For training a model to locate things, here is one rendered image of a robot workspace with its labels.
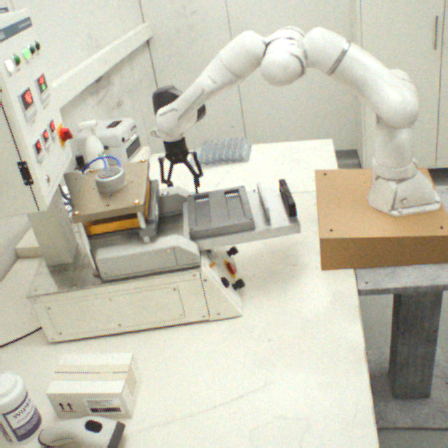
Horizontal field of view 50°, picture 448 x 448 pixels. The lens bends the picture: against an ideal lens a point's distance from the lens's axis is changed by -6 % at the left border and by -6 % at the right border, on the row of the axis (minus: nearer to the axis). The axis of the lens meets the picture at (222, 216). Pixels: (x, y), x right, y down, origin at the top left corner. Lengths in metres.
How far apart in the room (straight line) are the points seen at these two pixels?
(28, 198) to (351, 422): 0.86
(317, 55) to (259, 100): 2.38
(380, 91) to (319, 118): 2.42
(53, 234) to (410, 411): 1.44
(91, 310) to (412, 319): 1.06
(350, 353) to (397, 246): 0.37
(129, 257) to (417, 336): 1.07
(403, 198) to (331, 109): 2.27
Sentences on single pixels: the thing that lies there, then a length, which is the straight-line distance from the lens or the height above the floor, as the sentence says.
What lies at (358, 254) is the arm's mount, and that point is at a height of 0.80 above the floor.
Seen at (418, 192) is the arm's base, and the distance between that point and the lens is 1.52.
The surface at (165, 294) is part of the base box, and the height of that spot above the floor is 0.87.
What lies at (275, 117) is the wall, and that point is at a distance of 3.73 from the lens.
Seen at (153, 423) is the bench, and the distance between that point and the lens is 1.15.
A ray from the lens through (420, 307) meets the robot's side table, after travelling 1.76.
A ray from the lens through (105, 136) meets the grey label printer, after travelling 2.24.
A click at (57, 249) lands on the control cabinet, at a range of 1.38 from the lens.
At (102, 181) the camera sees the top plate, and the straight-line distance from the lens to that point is 1.27.
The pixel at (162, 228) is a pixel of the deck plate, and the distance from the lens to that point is 1.43.
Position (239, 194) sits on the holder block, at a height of 0.98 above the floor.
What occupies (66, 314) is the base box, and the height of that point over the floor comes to 0.85.
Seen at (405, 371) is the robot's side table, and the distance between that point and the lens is 1.97.
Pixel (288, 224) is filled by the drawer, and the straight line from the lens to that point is 1.27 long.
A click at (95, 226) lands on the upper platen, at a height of 1.06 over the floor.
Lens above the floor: 1.64
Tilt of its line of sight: 30 degrees down
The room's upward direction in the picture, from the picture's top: 10 degrees counter-clockwise
